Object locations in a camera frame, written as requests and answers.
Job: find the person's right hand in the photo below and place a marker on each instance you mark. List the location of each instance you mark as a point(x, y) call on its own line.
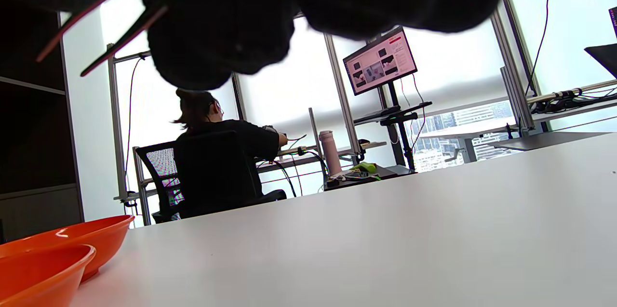
point(241, 8)

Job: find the metal tweezers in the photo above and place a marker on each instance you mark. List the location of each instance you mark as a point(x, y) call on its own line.
point(120, 43)

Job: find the orange plastic bowl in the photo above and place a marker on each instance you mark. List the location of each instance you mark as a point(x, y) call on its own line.
point(43, 273)
point(96, 234)

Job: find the computer monitor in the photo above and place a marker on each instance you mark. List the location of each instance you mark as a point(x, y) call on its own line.
point(381, 61)

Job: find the pink bottle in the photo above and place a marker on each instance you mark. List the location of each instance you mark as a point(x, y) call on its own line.
point(330, 153)

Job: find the black office chair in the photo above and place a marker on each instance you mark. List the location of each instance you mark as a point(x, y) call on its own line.
point(202, 177)

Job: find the black monitor stand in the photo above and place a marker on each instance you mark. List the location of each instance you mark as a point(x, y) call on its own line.
point(402, 143)

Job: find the dark brown side table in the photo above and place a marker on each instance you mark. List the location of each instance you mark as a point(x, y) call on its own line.
point(385, 171)

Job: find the brown cabinet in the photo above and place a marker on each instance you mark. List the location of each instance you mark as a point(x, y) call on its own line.
point(33, 143)

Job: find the grey desk top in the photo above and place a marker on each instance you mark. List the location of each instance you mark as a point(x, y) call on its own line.
point(544, 140)

